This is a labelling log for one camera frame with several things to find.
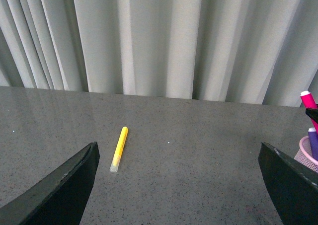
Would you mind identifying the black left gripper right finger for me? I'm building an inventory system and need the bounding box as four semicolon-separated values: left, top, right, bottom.
258;143;318;225

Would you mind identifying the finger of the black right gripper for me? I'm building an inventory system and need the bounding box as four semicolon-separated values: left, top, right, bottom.
305;108;318;123

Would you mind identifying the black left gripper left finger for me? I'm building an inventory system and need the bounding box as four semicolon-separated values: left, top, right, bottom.
0;142;100;225

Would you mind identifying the pink highlighter pen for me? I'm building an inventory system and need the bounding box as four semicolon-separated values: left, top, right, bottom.
300;90;318;132

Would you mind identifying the purple highlighter pen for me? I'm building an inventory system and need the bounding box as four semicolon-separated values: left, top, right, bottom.
308;127;318;160

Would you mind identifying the pink mesh pen cup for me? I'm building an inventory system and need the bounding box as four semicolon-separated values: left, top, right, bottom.
294;136;318;173

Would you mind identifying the yellow highlighter pen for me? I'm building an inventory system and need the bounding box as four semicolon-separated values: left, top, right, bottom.
110;127;129;173

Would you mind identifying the grey pleated curtain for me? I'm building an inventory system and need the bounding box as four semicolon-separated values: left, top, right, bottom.
0;0;318;107

